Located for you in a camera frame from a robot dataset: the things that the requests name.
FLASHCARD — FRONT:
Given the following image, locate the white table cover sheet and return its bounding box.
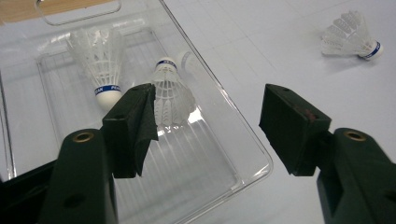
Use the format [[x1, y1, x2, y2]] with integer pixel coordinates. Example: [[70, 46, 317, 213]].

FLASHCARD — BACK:
[[0, 0, 396, 224]]

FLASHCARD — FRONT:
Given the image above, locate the wooden table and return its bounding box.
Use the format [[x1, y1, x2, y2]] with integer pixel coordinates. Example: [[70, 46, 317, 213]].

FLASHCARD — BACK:
[[0, 0, 116, 25]]

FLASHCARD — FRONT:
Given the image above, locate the clear plastic tray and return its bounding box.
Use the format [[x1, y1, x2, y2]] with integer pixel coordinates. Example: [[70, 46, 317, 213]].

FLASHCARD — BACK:
[[0, 0, 275, 224]]

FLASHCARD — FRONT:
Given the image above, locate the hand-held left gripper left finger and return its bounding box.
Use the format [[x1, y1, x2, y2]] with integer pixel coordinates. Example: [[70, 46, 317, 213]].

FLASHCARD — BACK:
[[38, 83, 159, 224]]

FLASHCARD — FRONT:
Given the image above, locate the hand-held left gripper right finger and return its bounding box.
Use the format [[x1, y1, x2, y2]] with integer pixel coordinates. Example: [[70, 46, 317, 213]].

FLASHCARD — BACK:
[[259, 83, 396, 224]]

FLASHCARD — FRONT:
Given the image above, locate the white feather shuttlecock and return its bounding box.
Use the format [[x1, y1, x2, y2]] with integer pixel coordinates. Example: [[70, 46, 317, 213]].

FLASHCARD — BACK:
[[150, 56, 198, 128], [320, 10, 385, 61], [66, 27, 125, 111]]

